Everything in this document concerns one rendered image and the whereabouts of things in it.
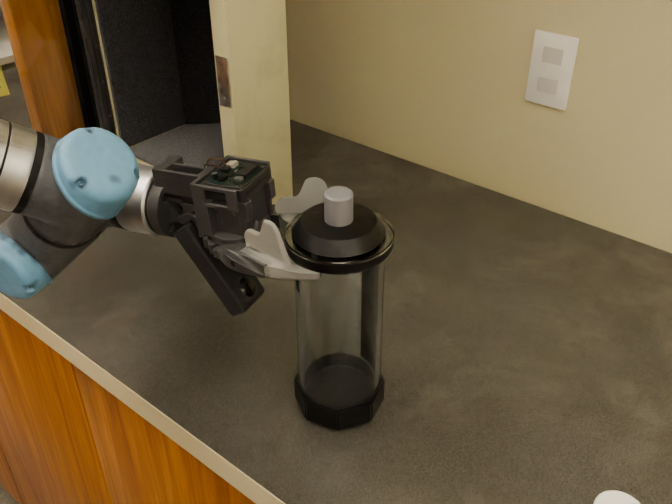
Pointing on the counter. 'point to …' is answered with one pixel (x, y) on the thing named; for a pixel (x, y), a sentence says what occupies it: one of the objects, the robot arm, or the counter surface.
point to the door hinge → (96, 65)
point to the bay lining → (159, 65)
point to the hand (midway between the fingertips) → (336, 251)
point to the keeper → (223, 81)
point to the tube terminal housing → (251, 83)
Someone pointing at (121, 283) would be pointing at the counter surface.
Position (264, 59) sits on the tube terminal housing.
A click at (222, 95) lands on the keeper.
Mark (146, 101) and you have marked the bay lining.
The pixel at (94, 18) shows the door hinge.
